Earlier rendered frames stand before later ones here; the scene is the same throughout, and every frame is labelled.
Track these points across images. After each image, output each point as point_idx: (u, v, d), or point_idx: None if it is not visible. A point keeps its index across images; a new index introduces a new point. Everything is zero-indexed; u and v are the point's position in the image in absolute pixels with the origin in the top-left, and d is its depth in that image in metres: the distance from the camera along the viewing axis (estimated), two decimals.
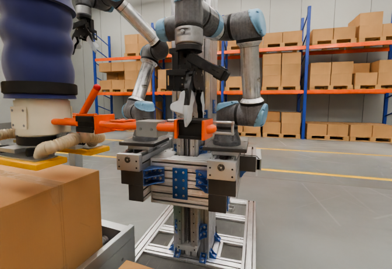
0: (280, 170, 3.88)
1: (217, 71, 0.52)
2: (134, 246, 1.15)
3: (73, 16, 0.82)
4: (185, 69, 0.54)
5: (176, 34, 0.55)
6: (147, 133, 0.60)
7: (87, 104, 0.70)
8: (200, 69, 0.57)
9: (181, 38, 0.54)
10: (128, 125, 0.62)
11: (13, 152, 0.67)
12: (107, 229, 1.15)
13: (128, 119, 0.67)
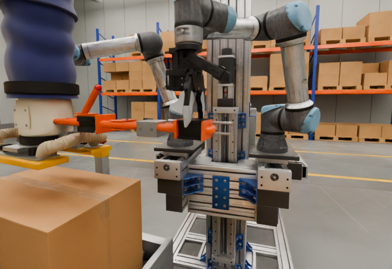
0: None
1: (217, 71, 0.52)
2: (172, 261, 1.07)
3: (74, 20, 0.83)
4: (185, 69, 0.54)
5: (175, 34, 0.54)
6: (147, 133, 0.60)
7: (88, 104, 0.71)
8: (200, 69, 0.56)
9: (180, 38, 0.53)
10: (128, 125, 0.62)
11: (16, 151, 0.68)
12: (143, 242, 1.07)
13: (129, 119, 0.67)
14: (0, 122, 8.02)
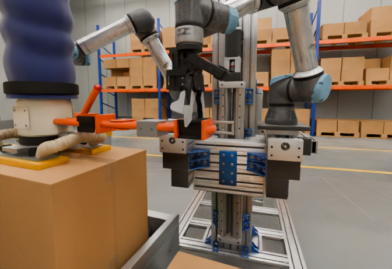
0: None
1: (218, 71, 0.53)
2: (178, 237, 1.04)
3: None
4: (185, 69, 0.54)
5: (177, 34, 0.55)
6: (147, 133, 0.60)
7: (87, 104, 0.70)
8: (200, 69, 0.57)
9: (181, 38, 0.54)
10: (128, 125, 0.62)
11: (16, 152, 0.68)
12: (148, 218, 1.04)
13: (129, 119, 0.67)
14: (0, 118, 7.98)
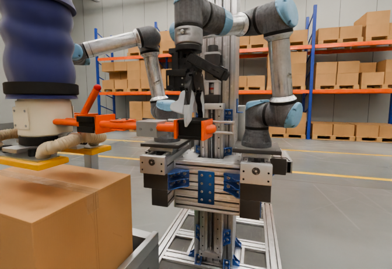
0: None
1: (217, 71, 0.53)
2: (158, 254, 1.08)
3: (73, 13, 0.82)
4: (185, 69, 0.54)
5: (176, 34, 0.55)
6: (147, 133, 0.60)
7: (87, 104, 0.70)
8: (200, 69, 0.57)
9: (181, 38, 0.54)
10: (128, 125, 0.62)
11: (15, 152, 0.68)
12: None
13: (129, 119, 0.67)
14: None
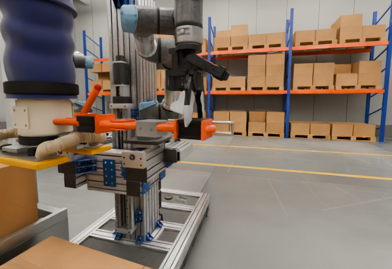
0: (252, 167, 4.05)
1: (217, 71, 0.53)
2: (67, 227, 1.33)
3: (74, 16, 0.83)
4: (185, 69, 0.54)
5: (176, 34, 0.55)
6: (147, 133, 0.60)
7: (87, 104, 0.70)
8: (200, 69, 0.57)
9: (181, 38, 0.54)
10: (128, 125, 0.62)
11: (15, 151, 0.68)
12: (44, 212, 1.33)
13: (129, 119, 0.67)
14: None
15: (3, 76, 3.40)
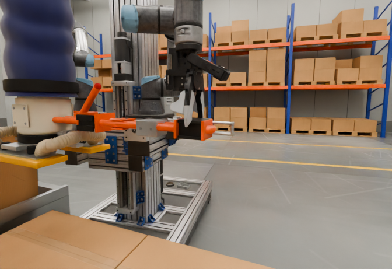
0: (254, 160, 4.03)
1: (217, 71, 0.52)
2: (68, 204, 1.31)
3: None
4: (185, 69, 0.54)
5: (176, 34, 0.55)
6: (147, 133, 0.60)
7: (87, 103, 0.70)
8: (200, 69, 0.57)
9: (181, 38, 0.54)
10: (128, 125, 0.62)
11: (14, 149, 0.68)
12: (44, 189, 1.31)
13: (128, 118, 0.67)
14: None
15: (3, 66, 3.38)
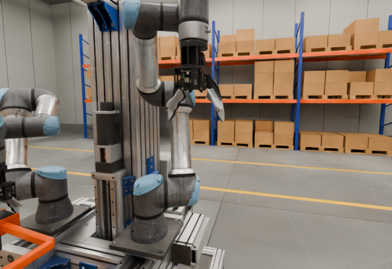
0: (266, 194, 3.59)
1: None
2: None
3: None
4: (207, 69, 0.54)
5: (203, 29, 0.51)
6: None
7: None
8: None
9: (207, 37, 0.52)
10: None
11: None
12: None
13: None
14: None
15: None
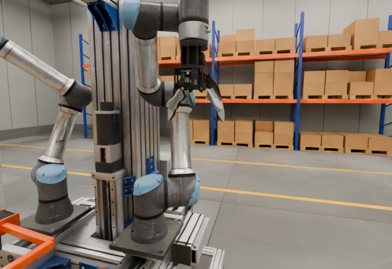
0: (266, 194, 3.59)
1: None
2: None
3: None
4: (207, 69, 0.54)
5: (203, 29, 0.51)
6: None
7: None
8: None
9: (207, 37, 0.53)
10: None
11: None
12: None
13: None
14: None
15: None
